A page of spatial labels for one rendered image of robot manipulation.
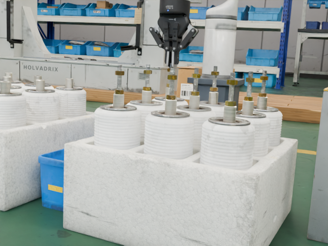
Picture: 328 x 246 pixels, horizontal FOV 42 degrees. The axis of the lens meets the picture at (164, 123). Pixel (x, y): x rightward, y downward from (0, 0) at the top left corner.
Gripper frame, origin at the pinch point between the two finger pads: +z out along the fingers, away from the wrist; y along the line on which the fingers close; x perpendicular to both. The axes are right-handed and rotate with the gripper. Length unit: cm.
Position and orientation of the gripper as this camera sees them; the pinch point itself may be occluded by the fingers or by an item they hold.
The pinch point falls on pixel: (172, 58)
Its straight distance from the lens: 108.3
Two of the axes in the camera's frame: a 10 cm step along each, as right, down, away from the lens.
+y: 9.0, 1.2, -4.2
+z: -0.5, 9.8, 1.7
